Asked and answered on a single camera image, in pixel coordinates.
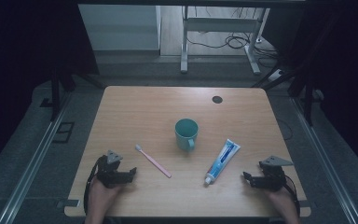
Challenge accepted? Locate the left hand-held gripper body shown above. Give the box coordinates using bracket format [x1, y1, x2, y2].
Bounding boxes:
[95, 149, 131, 189]

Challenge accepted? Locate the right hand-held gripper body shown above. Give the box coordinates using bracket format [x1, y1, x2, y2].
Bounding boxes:
[255, 155, 295, 191]

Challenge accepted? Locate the pink toothbrush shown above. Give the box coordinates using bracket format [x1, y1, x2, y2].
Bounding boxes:
[134, 144, 172, 179]

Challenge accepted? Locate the blue white toothpaste tube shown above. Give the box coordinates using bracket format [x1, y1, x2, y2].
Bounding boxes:
[204, 138, 241, 187]

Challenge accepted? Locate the teal cup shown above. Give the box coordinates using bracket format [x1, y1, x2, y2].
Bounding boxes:
[174, 118, 200, 153]

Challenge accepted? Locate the person's right hand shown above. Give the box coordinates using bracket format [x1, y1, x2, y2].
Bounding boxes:
[264, 186, 296, 209]

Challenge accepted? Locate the person's left hand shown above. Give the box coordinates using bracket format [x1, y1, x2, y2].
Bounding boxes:
[88, 177, 123, 204]

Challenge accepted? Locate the black metal stand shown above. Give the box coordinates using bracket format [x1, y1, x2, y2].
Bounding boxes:
[251, 63, 316, 127]
[49, 66, 105, 122]

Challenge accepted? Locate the white power strip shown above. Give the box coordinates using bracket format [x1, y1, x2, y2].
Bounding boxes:
[268, 68, 285, 82]

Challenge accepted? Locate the dark curtain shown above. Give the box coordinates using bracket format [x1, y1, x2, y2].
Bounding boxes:
[0, 0, 100, 180]
[262, 0, 358, 183]

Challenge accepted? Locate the white cabinet panel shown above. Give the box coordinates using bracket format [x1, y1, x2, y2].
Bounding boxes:
[77, 4, 162, 51]

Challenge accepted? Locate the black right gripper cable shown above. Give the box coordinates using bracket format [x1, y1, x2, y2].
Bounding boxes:
[283, 175, 301, 217]

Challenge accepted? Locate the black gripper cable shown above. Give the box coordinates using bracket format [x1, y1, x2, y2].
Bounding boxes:
[283, 175, 301, 217]
[82, 155, 103, 216]

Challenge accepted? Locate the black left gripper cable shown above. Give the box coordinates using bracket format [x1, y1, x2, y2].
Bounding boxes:
[82, 155, 103, 216]

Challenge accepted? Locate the thin black floor cable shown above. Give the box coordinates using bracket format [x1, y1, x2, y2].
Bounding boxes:
[276, 119, 294, 141]

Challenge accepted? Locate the metal floor rail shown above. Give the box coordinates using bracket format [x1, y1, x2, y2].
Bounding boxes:
[290, 96, 358, 224]
[0, 92, 73, 224]

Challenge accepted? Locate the tangle of black floor cables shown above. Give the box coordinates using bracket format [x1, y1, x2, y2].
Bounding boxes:
[186, 7, 279, 68]

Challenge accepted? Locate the white metal desk frame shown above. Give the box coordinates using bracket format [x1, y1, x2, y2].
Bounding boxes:
[180, 6, 271, 76]

